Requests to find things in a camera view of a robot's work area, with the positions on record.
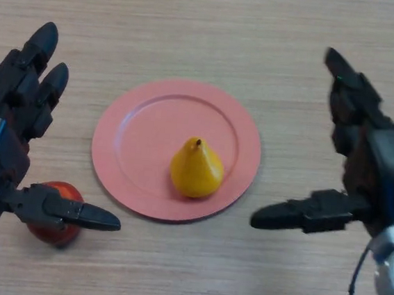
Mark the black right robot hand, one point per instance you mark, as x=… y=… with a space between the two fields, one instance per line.
x=383 y=165

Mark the red apple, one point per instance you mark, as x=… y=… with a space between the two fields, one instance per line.
x=50 y=236

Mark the yellow pear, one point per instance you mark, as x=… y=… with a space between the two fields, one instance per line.
x=196 y=172

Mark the pink round plate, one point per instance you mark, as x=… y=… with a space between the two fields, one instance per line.
x=141 y=149

